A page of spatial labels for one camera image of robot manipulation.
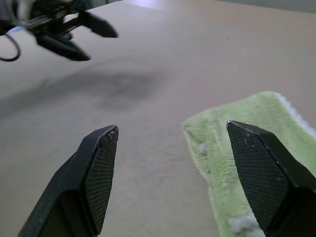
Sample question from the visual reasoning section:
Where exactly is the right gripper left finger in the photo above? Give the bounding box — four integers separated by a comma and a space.
17, 124, 119, 237

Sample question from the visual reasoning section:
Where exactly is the green towel with white trim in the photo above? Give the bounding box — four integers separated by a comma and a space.
182, 91, 316, 237

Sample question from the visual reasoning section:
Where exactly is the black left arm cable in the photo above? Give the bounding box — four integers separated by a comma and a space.
0, 32, 22, 62

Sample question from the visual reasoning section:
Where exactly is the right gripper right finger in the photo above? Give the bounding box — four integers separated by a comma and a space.
226, 120, 316, 237

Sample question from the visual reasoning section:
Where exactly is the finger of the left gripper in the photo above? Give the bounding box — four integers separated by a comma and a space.
37, 36, 91, 62
79, 10, 119, 39

